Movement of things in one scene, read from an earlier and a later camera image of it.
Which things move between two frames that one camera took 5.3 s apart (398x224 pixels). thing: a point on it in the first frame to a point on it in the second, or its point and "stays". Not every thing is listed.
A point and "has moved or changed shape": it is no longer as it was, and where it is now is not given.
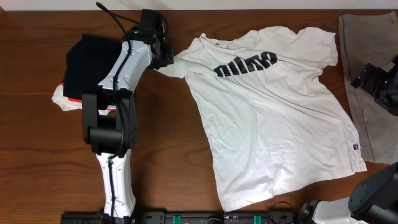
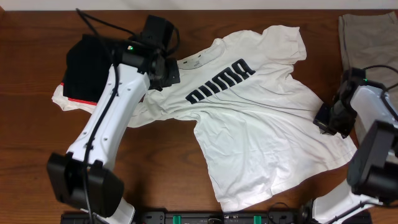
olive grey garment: x=371 y=37 stays
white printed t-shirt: x=273 y=123 has moved or changed shape
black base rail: x=184 y=217 stays
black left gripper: x=168 y=55 to x=171 y=73
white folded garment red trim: x=64 y=104 stays
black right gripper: x=371 y=84 to x=319 y=120
